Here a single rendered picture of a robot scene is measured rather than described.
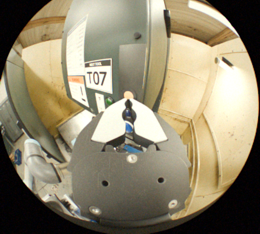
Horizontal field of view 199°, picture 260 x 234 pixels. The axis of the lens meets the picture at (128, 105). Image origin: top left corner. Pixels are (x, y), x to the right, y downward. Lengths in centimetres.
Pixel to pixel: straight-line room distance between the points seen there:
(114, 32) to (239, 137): 78
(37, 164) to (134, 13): 49
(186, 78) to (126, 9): 111
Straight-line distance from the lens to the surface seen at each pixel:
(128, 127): 17
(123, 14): 17
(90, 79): 20
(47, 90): 137
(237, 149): 70
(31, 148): 45
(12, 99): 73
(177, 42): 122
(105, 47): 16
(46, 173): 38
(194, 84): 123
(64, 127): 158
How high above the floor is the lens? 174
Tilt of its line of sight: 32 degrees down
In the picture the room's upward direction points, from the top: 3 degrees clockwise
